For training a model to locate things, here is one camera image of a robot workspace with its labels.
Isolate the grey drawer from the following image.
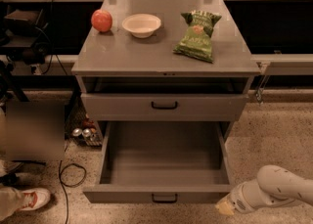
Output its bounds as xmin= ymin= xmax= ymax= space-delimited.
xmin=81 ymin=93 xmax=247 ymax=121
xmin=83 ymin=121 xmax=235 ymax=204

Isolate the lower white red sneaker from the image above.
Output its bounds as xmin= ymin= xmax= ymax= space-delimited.
xmin=18 ymin=188 xmax=51 ymax=211

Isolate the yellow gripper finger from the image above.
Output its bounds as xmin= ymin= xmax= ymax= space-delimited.
xmin=215 ymin=200 xmax=235 ymax=216

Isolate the silver can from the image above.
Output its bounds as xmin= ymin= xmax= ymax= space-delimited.
xmin=71 ymin=128 xmax=82 ymax=137
xmin=82 ymin=128 xmax=92 ymax=138

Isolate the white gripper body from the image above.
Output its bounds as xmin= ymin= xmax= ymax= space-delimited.
xmin=226 ymin=182 xmax=261 ymax=214

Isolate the khaki trouser leg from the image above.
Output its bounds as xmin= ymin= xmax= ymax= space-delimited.
xmin=0 ymin=187 xmax=25 ymax=221

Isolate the grey drawer cabinet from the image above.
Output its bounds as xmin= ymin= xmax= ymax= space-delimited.
xmin=72 ymin=0 xmax=259 ymax=134

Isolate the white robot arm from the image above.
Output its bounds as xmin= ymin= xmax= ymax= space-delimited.
xmin=215 ymin=165 xmax=313 ymax=216

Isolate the red apple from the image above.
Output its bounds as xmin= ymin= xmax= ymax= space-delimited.
xmin=91 ymin=10 xmax=112 ymax=32

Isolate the white paper bowl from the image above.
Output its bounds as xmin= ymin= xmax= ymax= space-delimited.
xmin=122 ymin=14 xmax=161 ymax=38

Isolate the grey bottom drawer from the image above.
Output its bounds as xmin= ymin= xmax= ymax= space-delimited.
xmin=83 ymin=121 xmax=235 ymax=204

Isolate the grey middle drawer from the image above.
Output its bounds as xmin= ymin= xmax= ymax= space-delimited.
xmin=81 ymin=93 xmax=247 ymax=121

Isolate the black equipment on left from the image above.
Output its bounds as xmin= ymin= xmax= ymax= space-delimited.
xmin=0 ymin=5 xmax=50 ymax=66

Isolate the black wire basket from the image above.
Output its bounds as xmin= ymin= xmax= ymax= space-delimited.
xmin=65 ymin=98 xmax=102 ymax=147

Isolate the green chip bag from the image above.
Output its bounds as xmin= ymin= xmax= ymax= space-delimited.
xmin=173 ymin=10 xmax=222 ymax=63

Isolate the black floor cable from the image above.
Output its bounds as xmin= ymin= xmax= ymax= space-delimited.
xmin=58 ymin=139 xmax=88 ymax=224

